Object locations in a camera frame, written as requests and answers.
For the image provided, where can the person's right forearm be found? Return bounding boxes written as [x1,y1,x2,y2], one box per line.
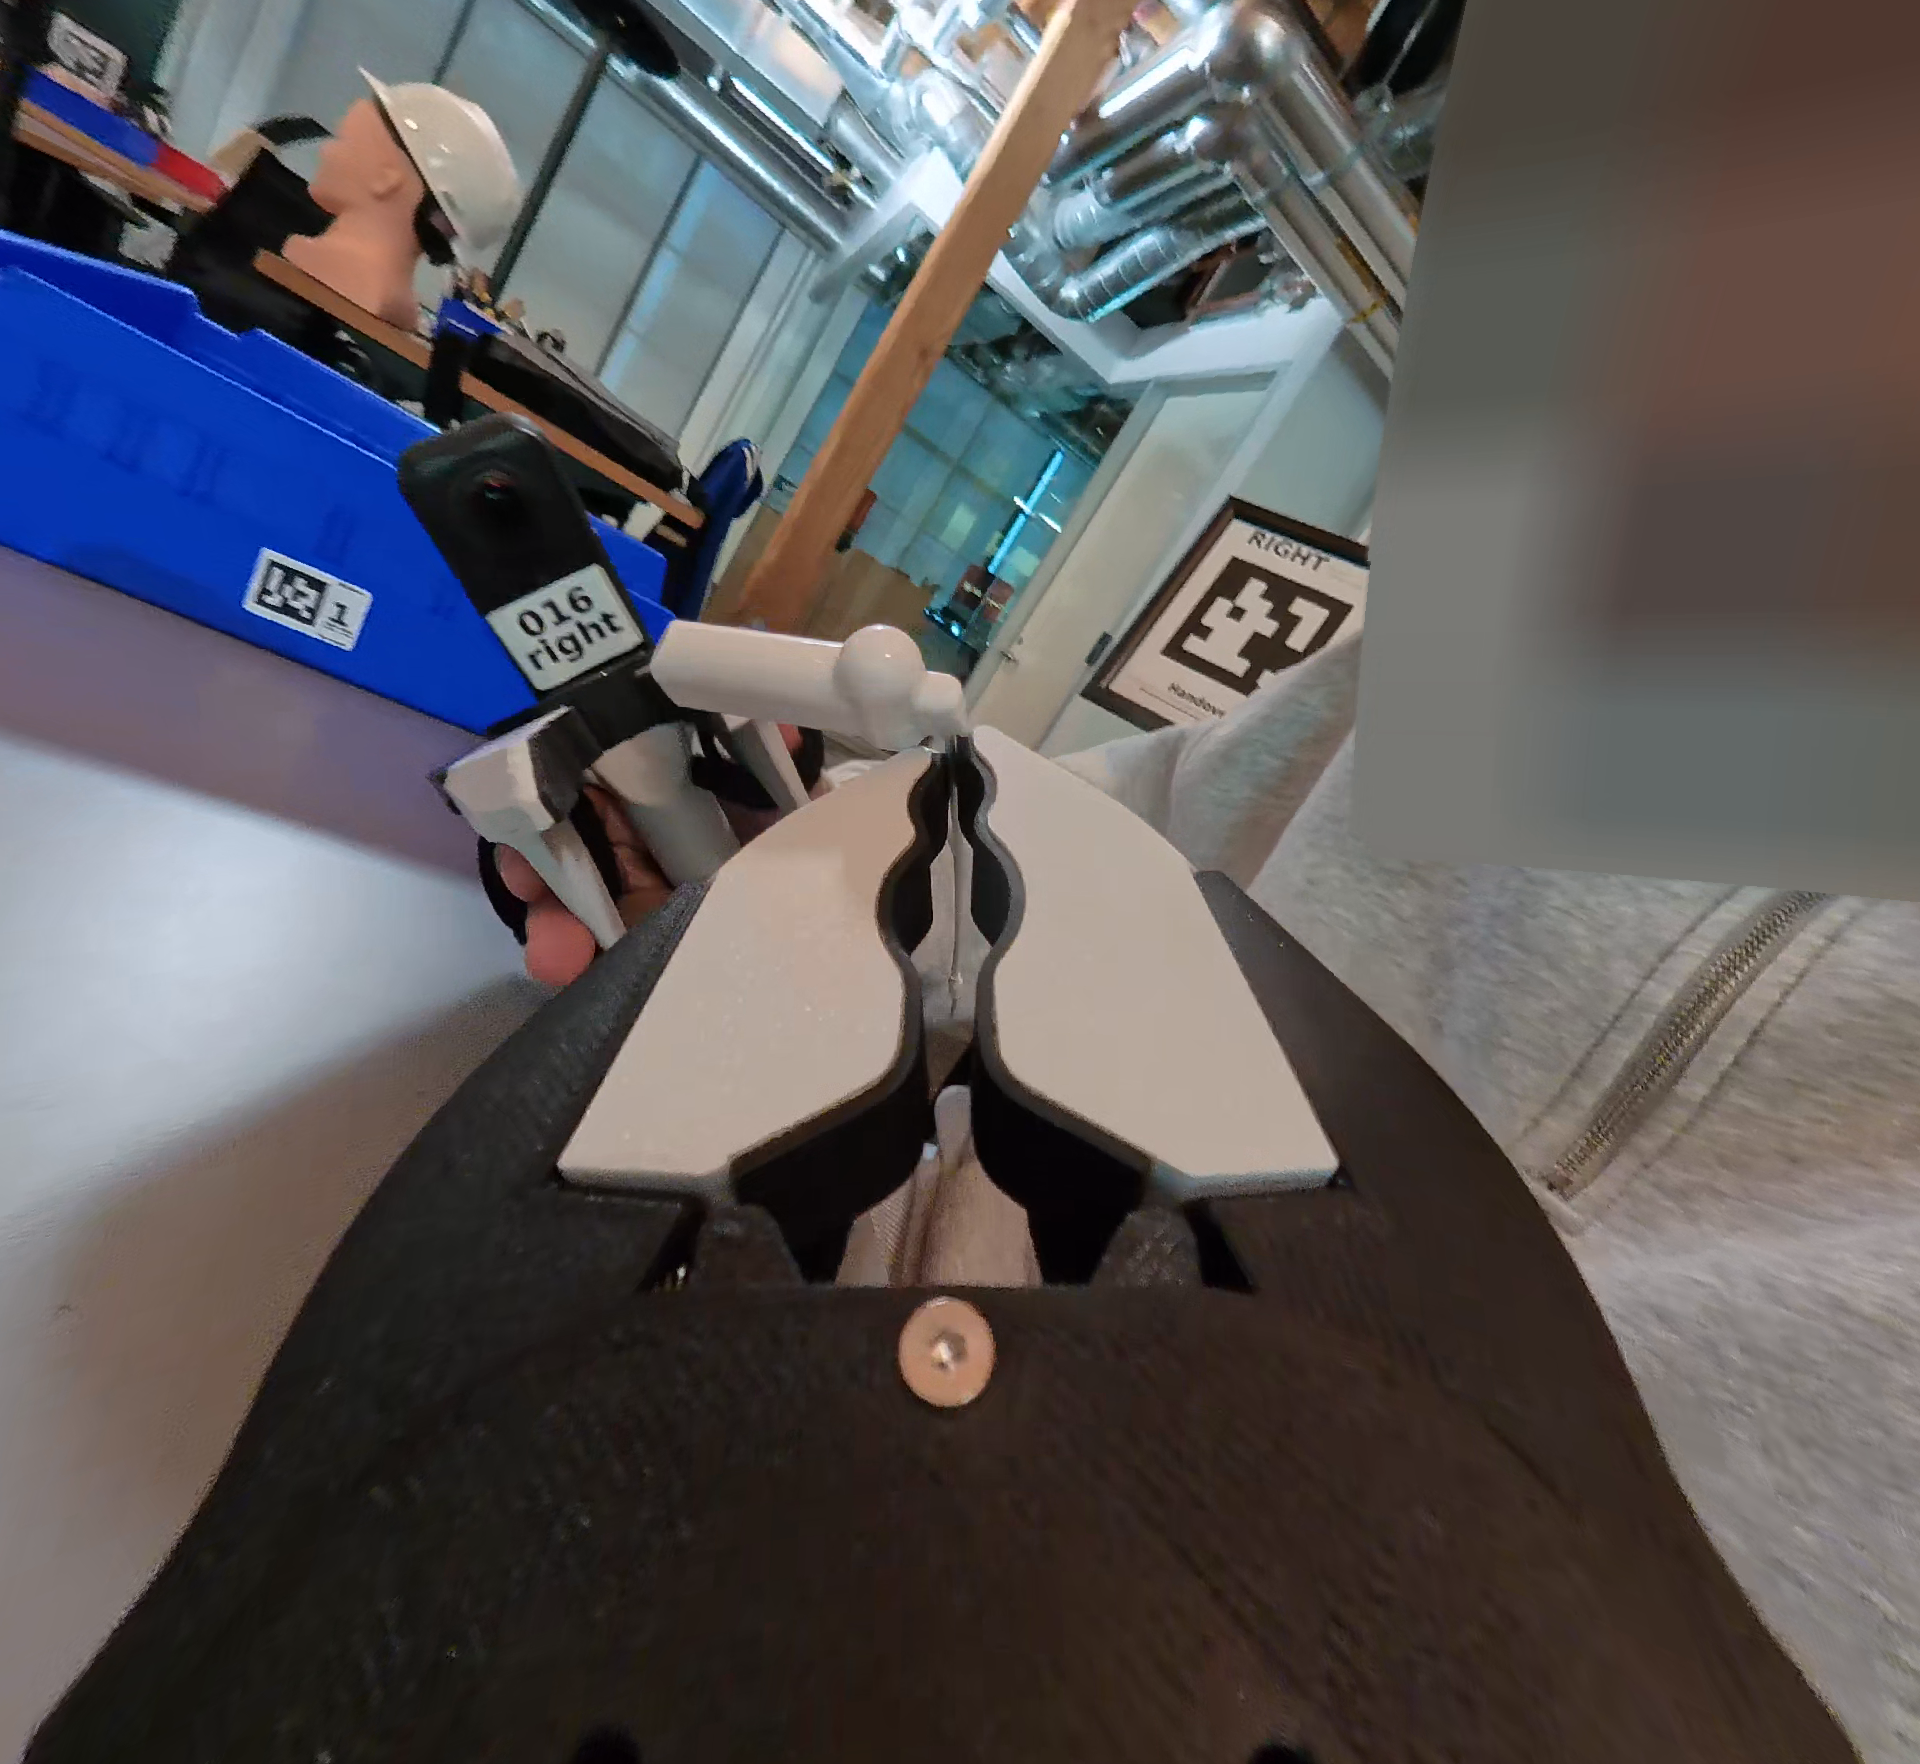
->
[816,630,1369,926]

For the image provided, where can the blue and red box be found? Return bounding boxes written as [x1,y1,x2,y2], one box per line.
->
[15,69,228,207]

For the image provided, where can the white hard hat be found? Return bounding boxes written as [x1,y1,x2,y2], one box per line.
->
[357,69,522,273]

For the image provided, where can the black round lamp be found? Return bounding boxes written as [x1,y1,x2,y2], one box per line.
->
[487,0,684,288]

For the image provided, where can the blue plastic storage bin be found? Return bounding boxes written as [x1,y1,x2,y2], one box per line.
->
[0,226,673,736]

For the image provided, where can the person's right hand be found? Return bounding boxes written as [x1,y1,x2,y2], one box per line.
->
[491,728,823,992]

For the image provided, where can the brown cardboard box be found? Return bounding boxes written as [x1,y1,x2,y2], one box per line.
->
[809,547,940,642]

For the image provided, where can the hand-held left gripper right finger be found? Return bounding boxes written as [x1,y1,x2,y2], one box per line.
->
[959,724,1342,1203]

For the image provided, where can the framed black-white marker poster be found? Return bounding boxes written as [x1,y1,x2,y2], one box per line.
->
[1082,496,1371,736]

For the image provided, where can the white thin-rod plastic tool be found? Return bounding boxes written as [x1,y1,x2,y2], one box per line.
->
[649,621,974,1009]

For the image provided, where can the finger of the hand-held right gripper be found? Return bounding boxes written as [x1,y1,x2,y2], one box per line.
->
[717,722,823,816]
[432,722,628,951]

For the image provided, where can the wooden support beam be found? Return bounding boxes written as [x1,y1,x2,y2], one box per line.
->
[705,0,1159,633]

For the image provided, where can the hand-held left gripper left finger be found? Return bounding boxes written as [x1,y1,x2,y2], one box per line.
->
[554,752,956,1211]

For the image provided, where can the silver ventilation ducts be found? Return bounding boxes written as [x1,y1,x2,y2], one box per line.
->
[495,0,1442,327]

